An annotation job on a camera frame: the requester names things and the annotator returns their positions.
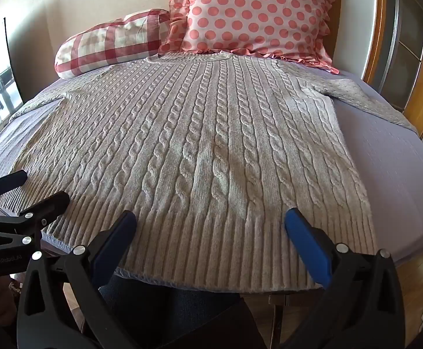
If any lavender bed sheet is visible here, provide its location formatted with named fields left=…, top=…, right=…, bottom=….
left=0, top=69, right=423, bottom=284

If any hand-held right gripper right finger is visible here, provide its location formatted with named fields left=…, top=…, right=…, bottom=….
left=277, top=207, right=405, bottom=349

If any grey cable-knit sweater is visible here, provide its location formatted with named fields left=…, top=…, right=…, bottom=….
left=0, top=51, right=419, bottom=293

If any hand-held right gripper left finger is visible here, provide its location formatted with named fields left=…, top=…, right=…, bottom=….
left=17, top=210, right=138, bottom=349

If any red checked bolster pillow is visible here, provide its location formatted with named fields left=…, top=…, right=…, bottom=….
left=54, top=9, right=172, bottom=80

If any wooden headboard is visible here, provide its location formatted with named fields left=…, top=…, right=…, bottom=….
left=333, top=0, right=423, bottom=139

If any pink polka dot pillow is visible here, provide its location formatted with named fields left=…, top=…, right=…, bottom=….
left=158, top=0, right=342, bottom=74

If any person's blue jeans leg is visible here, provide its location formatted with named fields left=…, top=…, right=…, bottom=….
left=99, top=274, right=267, bottom=349

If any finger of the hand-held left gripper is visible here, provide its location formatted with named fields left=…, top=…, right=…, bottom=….
left=0, top=190, right=71, bottom=242
left=0, top=170, right=28, bottom=213

